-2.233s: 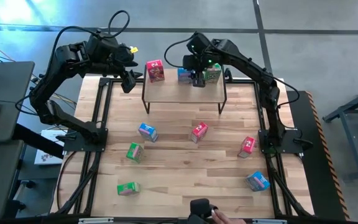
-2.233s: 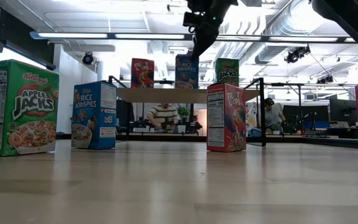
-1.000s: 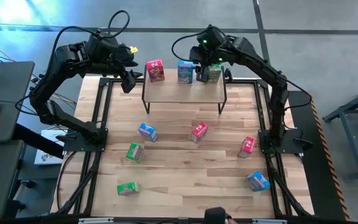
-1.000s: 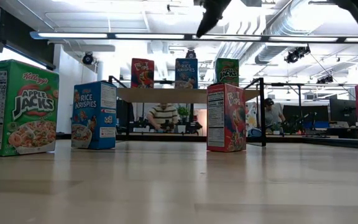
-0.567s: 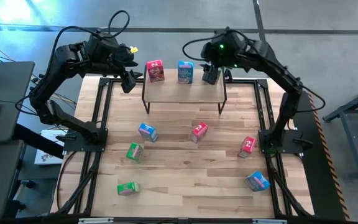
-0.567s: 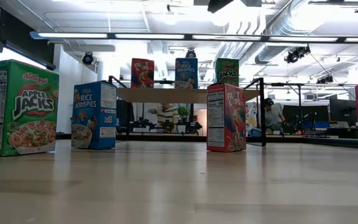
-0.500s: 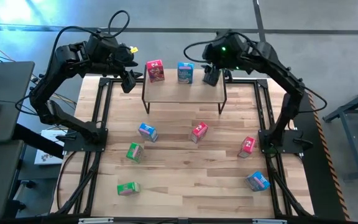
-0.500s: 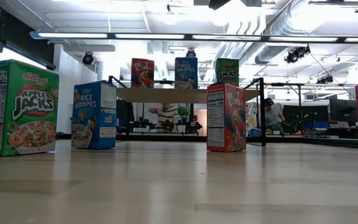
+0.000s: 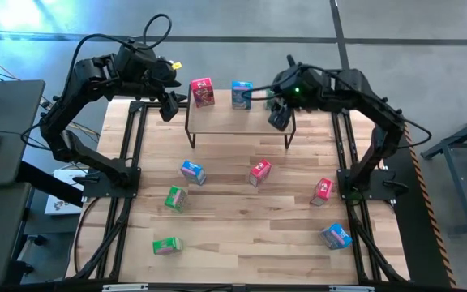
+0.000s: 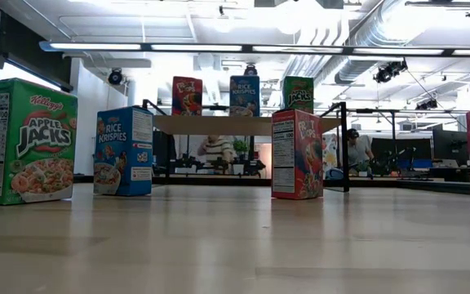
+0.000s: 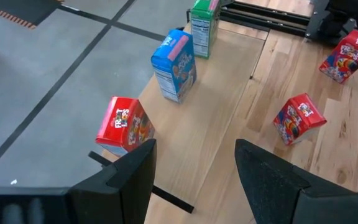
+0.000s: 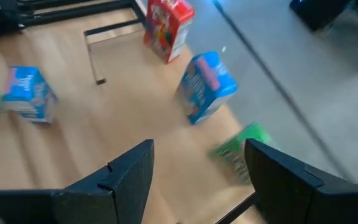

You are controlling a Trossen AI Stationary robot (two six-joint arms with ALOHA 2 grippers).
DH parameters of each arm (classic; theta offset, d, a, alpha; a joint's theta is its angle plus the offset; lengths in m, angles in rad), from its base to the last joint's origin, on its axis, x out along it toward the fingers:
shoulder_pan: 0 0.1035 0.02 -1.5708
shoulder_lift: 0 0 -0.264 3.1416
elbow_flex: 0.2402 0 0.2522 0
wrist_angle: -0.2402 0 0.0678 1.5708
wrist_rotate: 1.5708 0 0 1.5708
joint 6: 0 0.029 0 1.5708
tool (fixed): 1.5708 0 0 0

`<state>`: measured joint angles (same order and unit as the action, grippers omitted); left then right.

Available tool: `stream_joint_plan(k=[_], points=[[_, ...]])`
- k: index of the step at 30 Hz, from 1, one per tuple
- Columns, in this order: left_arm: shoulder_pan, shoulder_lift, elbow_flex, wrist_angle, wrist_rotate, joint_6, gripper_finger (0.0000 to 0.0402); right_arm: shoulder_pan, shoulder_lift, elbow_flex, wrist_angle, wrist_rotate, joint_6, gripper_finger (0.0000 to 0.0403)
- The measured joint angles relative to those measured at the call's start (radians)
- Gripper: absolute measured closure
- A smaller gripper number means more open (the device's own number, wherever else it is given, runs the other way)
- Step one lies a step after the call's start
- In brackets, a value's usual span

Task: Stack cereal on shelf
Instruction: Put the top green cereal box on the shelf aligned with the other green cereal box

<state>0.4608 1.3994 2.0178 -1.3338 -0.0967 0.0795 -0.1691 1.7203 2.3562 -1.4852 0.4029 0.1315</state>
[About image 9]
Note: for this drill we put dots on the blue Rice Krispies cereal box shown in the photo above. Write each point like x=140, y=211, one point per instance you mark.
x=241, y=97
x=193, y=172
x=335, y=236

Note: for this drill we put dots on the yellow tag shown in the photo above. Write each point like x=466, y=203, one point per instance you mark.
x=176, y=65

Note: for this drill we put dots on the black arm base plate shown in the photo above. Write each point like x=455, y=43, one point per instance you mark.
x=383, y=175
x=95, y=190

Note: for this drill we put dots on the grey metal stand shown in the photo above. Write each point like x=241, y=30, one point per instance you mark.
x=459, y=190

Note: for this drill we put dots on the white printed box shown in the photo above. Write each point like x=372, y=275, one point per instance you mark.
x=61, y=203

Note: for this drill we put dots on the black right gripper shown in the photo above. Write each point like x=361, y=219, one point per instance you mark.
x=302, y=95

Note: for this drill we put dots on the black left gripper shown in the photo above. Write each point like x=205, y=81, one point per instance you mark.
x=162, y=77

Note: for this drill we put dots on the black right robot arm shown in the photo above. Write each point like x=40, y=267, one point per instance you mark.
x=363, y=93

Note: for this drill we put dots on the black metal rig frame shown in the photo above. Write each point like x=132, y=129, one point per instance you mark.
x=136, y=106

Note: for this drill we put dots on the black hazard striped floor mat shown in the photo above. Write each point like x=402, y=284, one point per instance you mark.
x=416, y=243

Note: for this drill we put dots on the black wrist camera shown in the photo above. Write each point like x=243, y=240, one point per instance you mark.
x=280, y=117
x=169, y=109

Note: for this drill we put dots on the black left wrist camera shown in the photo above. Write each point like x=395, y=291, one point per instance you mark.
x=169, y=109

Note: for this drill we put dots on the red Froot Loops cereal box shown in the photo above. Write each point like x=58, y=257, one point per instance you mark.
x=322, y=190
x=203, y=95
x=260, y=172

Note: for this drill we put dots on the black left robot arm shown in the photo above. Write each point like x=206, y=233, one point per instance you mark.
x=70, y=101

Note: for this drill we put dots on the white bracket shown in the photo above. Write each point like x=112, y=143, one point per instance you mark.
x=124, y=288
x=351, y=288

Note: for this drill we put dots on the black desk support beam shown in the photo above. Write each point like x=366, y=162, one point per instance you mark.
x=43, y=180

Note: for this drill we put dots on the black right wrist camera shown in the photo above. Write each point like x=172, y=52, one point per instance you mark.
x=280, y=117

